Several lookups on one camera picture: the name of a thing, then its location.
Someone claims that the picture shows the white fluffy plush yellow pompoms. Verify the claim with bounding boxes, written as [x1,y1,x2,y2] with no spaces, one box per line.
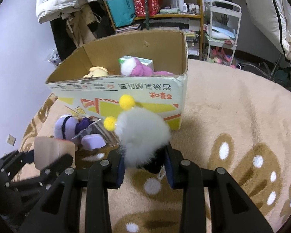
[103,94,171,174]

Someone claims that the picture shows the yellow plush toy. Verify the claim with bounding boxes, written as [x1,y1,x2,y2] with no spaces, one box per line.
[83,66,109,78]

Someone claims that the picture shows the pink plush toy white pompom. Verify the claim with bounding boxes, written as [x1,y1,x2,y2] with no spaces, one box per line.
[120,58,173,77]

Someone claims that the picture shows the green tissue pack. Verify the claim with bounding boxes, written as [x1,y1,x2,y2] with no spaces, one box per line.
[118,55,154,70]

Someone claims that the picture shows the purple white plush doll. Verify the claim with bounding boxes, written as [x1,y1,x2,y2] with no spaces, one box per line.
[54,115,107,151]

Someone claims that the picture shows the beige tote bag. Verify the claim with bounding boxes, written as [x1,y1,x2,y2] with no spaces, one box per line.
[66,4,102,48]

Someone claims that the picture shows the open cardboard box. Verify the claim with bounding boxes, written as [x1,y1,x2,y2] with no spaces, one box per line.
[46,30,188,130]

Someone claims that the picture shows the white rolling cart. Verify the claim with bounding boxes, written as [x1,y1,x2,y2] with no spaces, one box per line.
[203,0,242,66]

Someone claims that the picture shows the teal bag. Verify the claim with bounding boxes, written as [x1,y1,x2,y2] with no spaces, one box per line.
[106,0,135,28]

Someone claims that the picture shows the wooden shelf unit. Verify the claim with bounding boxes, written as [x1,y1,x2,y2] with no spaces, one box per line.
[103,0,204,57]

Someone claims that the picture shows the green pole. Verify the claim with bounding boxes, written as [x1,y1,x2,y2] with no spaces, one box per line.
[145,0,150,30]

